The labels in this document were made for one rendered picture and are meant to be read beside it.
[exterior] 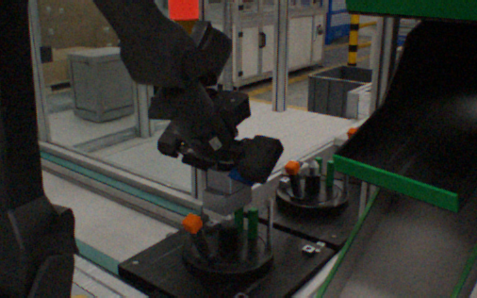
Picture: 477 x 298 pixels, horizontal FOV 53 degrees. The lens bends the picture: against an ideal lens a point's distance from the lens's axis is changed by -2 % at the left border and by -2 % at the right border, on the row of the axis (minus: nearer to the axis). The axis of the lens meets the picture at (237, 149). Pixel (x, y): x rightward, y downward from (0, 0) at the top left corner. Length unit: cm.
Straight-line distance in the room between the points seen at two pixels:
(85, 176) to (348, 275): 73
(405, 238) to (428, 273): 5
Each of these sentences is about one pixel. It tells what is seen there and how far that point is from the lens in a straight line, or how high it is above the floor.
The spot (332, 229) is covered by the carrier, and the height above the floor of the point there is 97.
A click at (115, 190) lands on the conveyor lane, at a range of 108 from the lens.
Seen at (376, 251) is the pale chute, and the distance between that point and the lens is 60.
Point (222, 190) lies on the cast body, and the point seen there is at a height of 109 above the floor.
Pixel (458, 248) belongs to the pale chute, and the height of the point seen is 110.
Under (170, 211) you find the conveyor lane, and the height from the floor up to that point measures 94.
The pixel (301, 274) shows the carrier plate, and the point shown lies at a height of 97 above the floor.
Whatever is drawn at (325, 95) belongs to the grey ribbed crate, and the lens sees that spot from 271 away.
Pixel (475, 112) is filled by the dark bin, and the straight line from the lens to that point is 56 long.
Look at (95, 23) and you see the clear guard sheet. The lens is 110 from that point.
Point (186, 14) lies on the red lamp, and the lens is 83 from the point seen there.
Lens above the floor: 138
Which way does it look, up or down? 20 degrees down
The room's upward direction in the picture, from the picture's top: straight up
